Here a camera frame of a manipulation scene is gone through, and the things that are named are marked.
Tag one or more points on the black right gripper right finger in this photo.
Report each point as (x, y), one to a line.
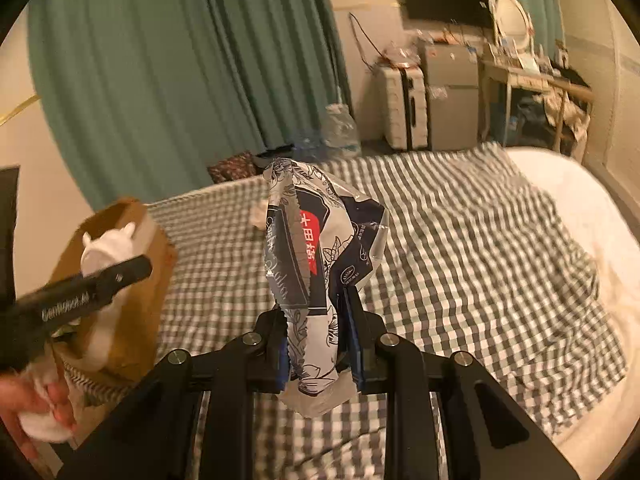
(446, 416)

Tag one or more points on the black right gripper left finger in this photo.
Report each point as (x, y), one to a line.
(188, 402)

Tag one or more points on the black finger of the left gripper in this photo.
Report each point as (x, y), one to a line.
(102, 286)

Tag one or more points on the blue white wipes pack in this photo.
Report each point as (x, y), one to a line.
(323, 237)

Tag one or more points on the person's left hand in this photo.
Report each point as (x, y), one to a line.
(18, 395)

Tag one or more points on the cardboard box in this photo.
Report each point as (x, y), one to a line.
(115, 346)

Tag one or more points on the white tissue in hand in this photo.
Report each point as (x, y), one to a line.
(43, 427)

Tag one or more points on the grey checkered cloth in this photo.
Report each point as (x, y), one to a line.
(478, 259)

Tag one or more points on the brown floral bag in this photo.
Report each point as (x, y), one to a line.
(237, 167)

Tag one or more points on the green curtain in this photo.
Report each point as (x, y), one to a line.
(143, 96)

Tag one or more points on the large water bottle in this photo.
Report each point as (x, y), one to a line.
(339, 132)

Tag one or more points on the clothes on chair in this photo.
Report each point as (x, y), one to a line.
(569, 123)

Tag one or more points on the white suitcase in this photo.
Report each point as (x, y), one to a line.
(403, 99)

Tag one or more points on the white dressing table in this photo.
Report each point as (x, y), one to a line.
(516, 78)

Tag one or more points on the grey mini fridge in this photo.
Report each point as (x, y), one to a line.
(452, 94)

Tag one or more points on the plastic bag on suitcase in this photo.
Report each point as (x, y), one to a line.
(401, 57)

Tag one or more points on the oval vanity mirror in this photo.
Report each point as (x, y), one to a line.
(514, 24)

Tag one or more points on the black wall television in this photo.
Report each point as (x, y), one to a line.
(474, 13)

